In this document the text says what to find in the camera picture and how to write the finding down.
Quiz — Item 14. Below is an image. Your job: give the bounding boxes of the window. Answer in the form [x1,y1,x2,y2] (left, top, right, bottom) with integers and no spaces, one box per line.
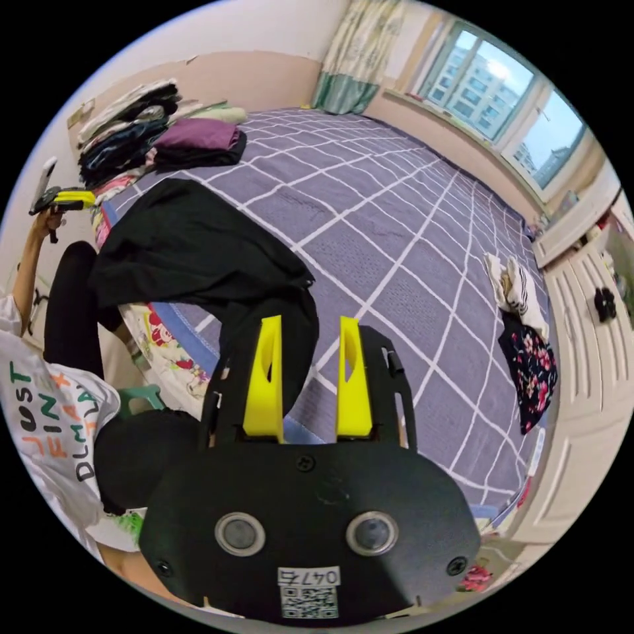
[396,19,591,200]

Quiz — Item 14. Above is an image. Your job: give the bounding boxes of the person's body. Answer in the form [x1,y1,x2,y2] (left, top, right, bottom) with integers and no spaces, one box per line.
[0,241,211,603]

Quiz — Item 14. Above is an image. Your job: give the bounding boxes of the pile of clothes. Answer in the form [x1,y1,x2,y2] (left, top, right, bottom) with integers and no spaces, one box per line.
[483,252,559,436]
[75,79,248,193]

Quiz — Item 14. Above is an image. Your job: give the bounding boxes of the white cupboard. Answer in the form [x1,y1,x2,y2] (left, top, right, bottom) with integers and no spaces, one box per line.
[512,186,634,548]

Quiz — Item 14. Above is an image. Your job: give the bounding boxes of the person's left forearm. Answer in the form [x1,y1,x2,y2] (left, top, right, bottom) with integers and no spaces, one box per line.
[11,229,50,339]

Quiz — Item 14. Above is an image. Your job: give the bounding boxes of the person's left hand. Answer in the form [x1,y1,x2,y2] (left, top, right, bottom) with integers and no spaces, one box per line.
[30,207,64,240]

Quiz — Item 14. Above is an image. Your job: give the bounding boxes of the bed with purple checked quilt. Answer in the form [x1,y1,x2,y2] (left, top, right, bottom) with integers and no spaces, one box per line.
[92,106,561,527]

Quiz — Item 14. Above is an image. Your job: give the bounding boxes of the black pants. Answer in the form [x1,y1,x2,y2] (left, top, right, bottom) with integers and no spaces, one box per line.
[88,178,321,423]

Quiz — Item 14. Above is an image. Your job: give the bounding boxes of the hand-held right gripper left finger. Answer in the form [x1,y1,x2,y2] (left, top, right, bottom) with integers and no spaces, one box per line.
[241,314,286,444]

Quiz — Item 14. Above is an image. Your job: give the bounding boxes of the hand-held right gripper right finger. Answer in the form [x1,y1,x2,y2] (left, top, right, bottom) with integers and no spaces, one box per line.
[335,316,373,439]

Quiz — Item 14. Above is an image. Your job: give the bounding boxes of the green plastic stool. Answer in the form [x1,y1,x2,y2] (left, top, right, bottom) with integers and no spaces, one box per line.
[118,384,167,416]

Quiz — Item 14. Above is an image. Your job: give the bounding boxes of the green patterned curtain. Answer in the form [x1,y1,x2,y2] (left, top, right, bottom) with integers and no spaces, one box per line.
[310,0,403,116]

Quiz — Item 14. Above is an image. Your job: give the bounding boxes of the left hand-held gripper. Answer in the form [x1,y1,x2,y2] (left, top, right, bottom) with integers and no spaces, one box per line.
[28,186,98,245]

